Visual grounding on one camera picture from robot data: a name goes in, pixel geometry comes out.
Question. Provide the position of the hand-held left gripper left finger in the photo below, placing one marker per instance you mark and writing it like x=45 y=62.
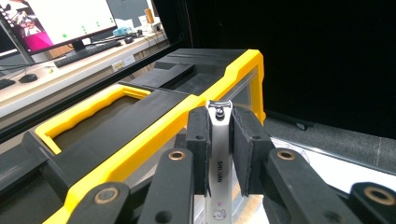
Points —
x=197 y=140

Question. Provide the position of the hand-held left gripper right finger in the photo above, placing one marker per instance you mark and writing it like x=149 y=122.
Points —
x=249 y=146

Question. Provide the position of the silver nail clipper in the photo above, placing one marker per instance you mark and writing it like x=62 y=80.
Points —
x=219 y=149

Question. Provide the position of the clear plastic drawer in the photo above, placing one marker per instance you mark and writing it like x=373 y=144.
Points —
x=146 y=174

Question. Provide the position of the yellow black drawer cabinet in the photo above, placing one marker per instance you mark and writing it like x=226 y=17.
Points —
x=124 y=124

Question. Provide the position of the black curtain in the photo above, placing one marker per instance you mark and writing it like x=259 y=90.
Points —
x=311 y=62

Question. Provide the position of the teal object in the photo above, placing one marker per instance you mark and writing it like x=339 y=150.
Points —
x=122 y=31

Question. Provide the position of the orange bottle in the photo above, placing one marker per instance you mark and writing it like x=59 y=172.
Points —
x=149 y=15

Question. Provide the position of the black keyboard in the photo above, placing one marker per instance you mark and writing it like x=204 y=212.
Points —
x=87 y=53

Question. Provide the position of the light wooden desk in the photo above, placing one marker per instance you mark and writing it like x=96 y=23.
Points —
x=62 y=81

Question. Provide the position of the black computer mouse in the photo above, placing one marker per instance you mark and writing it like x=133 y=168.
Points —
x=28 y=78

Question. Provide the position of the computer monitor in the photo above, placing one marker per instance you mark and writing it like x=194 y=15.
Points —
x=62 y=18

